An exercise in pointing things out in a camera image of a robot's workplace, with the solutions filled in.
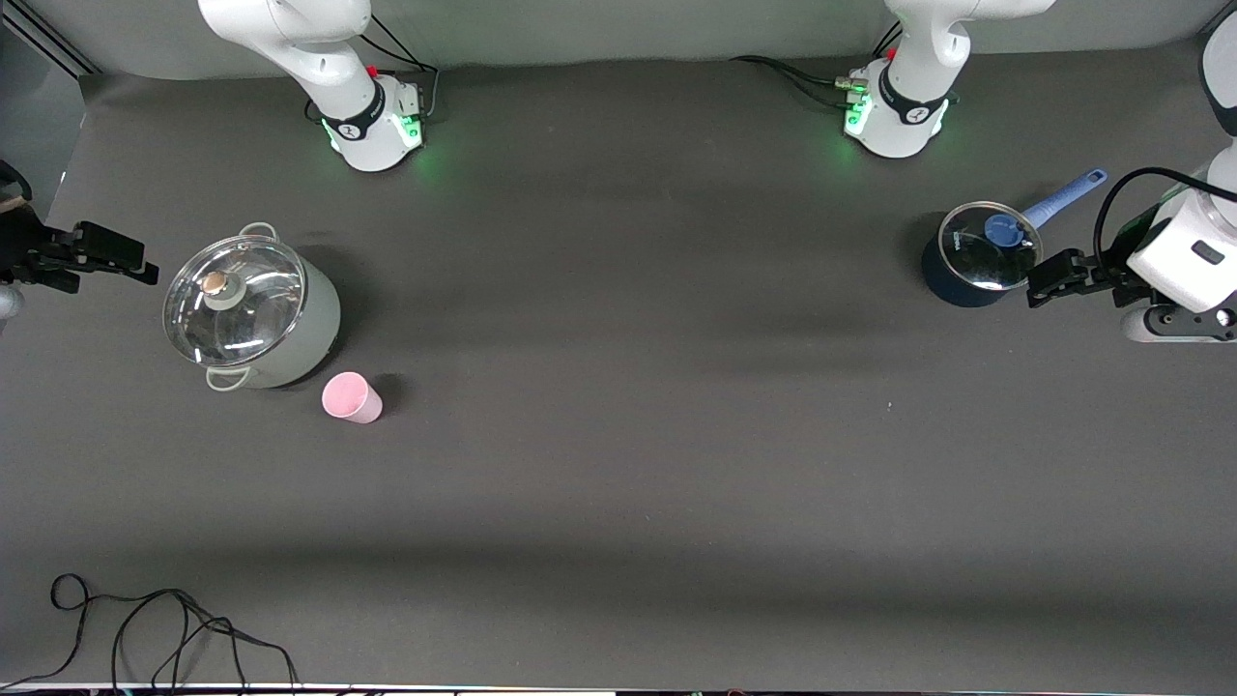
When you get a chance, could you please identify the pink plastic cup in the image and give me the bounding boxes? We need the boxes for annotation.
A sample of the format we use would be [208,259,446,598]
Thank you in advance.
[322,371,384,424]

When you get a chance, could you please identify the glass lid with blue knob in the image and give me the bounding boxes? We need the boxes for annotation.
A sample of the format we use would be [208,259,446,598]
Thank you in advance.
[939,201,1045,291]

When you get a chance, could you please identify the dark blue saucepan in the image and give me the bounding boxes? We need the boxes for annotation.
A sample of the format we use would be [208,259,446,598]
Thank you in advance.
[920,169,1108,308]

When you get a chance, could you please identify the glass lid with wooden knob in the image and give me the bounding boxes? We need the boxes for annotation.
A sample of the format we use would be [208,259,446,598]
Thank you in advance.
[162,235,308,368]

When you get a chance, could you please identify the grey-green stockpot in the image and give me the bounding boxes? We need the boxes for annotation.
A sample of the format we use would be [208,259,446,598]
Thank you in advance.
[164,222,341,392]

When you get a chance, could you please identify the dark grey table mat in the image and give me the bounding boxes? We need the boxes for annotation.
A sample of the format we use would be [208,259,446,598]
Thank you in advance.
[0,37,1237,689]

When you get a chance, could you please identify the black frame rail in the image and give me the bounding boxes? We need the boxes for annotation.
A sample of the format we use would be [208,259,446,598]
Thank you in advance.
[0,5,101,78]

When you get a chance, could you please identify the thin black loose cable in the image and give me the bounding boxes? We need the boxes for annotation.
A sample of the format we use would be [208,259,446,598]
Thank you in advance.
[0,573,299,692]

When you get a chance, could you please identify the black left arm base cable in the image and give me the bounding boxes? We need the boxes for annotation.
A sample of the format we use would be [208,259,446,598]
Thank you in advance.
[730,39,895,112]

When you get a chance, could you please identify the black arm base cable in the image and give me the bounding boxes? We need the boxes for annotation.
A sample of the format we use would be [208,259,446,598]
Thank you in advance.
[304,14,442,127]
[730,39,895,112]

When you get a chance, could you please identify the black right arm base cable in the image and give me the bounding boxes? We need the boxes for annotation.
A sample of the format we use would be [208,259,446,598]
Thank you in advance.
[304,14,442,127]

